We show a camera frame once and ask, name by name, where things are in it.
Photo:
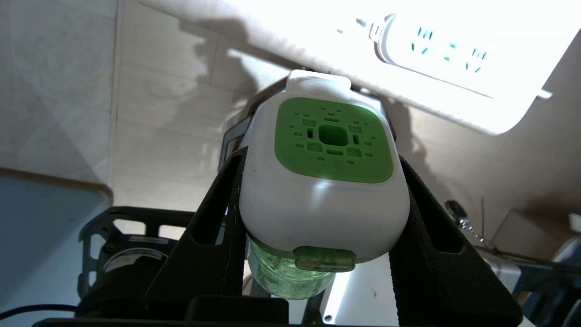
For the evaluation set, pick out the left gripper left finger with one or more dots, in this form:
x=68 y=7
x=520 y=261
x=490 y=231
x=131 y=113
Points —
x=213 y=268

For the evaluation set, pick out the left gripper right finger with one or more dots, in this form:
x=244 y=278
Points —
x=447 y=281

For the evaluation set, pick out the white green mosquito repellent device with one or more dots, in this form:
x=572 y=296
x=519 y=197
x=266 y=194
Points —
x=324 y=204

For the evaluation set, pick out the white power strip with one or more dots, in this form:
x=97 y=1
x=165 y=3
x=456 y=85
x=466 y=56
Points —
x=454 y=50

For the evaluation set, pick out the silver metal bolt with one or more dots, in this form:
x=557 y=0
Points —
x=463 y=222

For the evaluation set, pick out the black metal frame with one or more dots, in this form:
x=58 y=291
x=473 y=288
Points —
x=97 y=227

